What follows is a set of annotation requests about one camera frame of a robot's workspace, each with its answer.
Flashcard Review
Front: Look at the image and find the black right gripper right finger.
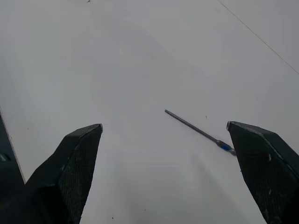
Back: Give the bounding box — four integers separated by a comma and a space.
226, 121, 299, 224

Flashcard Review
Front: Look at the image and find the thin metal rod blue band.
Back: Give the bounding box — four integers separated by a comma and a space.
164, 109, 237, 157

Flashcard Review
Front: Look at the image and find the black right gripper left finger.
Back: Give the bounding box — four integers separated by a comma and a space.
14, 123, 103, 224

